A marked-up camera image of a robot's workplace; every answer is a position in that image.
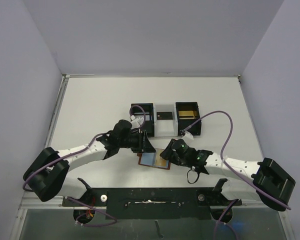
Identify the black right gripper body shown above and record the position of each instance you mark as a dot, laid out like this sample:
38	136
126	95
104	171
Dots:
172	155

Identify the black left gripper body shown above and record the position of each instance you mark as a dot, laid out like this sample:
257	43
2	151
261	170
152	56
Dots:
134	141

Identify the brown leather card holder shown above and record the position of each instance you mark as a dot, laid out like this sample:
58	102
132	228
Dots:
147	160

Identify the black white card sorting tray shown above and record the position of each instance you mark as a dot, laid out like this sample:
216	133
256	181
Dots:
166	128

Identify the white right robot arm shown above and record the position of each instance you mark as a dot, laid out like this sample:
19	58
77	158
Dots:
264	180

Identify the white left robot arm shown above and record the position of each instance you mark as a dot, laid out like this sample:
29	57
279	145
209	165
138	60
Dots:
47	176

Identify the black card in tray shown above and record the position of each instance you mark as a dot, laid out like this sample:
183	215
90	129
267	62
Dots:
165	115

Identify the gold card in tray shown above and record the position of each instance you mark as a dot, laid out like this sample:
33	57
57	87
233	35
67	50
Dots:
187	114

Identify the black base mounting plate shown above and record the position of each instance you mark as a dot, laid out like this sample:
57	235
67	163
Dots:
157	203

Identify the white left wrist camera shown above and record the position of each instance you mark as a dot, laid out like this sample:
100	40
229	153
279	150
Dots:
136	121

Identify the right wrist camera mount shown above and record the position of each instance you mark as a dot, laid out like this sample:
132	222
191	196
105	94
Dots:
187	136

